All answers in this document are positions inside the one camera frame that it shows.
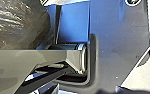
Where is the round base sensor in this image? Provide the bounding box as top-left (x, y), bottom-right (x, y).
top-left (124, 0), bottom-right (142, 7)

